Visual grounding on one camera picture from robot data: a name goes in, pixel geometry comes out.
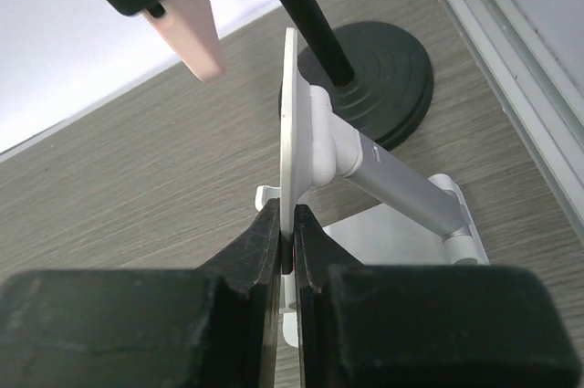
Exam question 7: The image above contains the black phone stand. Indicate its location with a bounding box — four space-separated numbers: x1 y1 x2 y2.
57 0 435 152

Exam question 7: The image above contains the pink phone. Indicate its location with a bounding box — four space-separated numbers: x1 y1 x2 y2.
142 0 224 81

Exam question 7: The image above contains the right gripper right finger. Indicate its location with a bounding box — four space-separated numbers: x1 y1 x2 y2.
294 205 583 387

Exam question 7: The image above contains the white phone stand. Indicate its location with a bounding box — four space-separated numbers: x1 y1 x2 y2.
254 26 492 348

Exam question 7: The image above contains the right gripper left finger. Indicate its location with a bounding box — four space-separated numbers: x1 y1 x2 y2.
1 199 280 387

